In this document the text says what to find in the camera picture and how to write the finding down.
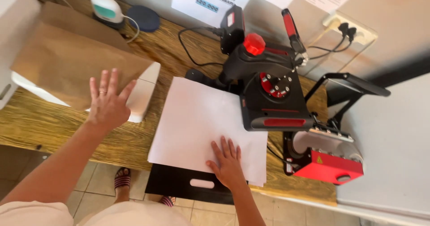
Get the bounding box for small white teal heat press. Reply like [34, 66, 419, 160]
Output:
[90, 0, 125, 30]

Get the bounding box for red black press handle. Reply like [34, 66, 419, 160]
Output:
[281, 8, 309, 67]

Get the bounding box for red mug press attachment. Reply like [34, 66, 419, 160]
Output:
[283, 125, 365, 186]

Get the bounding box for white paper sign blue label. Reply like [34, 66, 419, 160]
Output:
[171, 0, 252, 28]

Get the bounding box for dark blue round pad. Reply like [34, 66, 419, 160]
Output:
[127, 5, 161, 33]

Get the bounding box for black control box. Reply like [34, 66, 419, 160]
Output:
[219, 5, 246, 55]

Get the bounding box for black plate with handle slot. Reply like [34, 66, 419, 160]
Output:
[145, 163, 236, 206]

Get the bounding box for black plug cables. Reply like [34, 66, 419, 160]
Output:
[307, 34, 350, 60]

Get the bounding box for striped sandal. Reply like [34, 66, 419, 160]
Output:
[114, 167, 132, 190]
[159, 196, 176, 208]

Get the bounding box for person's right hand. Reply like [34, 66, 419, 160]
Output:
[206, 136, 248, 190]

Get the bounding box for black plugs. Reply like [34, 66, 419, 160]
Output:
[337, 22, 357, 43]

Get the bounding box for black heat press machine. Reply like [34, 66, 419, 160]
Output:
[184, 33, 315, 133]

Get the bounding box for black power cable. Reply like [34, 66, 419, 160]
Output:
[178, 26, 224, 67]

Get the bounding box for white cable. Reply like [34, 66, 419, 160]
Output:
[122, 15, 140, 44]

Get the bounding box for white flat machine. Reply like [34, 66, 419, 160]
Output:
[11, 61, 161, 124]

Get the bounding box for white wall socket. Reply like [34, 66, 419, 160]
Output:
[322, 12, 379, 46]

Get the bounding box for brown paper sheet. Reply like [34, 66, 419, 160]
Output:
[11, 2, 155, 111]

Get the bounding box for white box appliance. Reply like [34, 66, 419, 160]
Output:
[0, 0, 41, 111]

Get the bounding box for person's left hand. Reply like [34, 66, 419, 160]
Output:
[88, 68, 137, 133]

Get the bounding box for person's beige clothing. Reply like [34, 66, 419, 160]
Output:
[0, 200, 193, 226]

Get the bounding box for black metal frame lever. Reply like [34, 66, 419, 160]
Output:
[304, 73, 392, 130]

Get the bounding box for white paper sheets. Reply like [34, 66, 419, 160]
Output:
[147, 77, 269, 187]

